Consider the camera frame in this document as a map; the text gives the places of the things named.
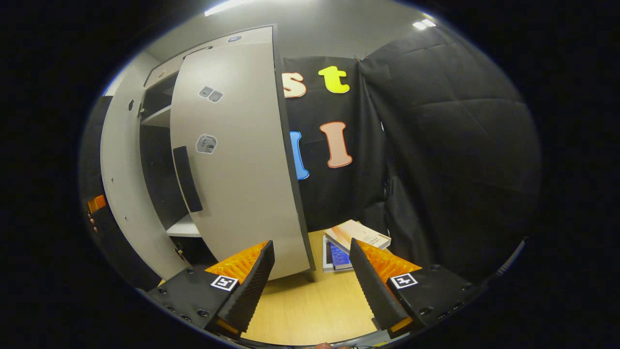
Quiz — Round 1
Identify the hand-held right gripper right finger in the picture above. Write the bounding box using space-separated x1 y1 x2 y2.
349 238 487 340

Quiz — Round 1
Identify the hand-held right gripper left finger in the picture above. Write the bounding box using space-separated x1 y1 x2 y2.
145 240 275 340

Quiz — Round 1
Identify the grey shoe cabinet door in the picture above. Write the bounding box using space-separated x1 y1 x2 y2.
170 24 316 281
100 65 189 281

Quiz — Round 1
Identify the grey shoe cabinet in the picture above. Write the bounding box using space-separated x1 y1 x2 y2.
139 25 274 270

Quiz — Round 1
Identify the grey cabinet drawer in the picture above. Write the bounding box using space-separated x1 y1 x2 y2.
144 26 273 89

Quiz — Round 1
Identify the blue and white book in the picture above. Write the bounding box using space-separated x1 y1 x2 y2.
322 235 354 273

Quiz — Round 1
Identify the black backdrop cloth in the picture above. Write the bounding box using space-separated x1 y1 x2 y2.
80 24 542 291

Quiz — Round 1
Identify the metal drawer handle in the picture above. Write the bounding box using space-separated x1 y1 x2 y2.
183 46 214 60

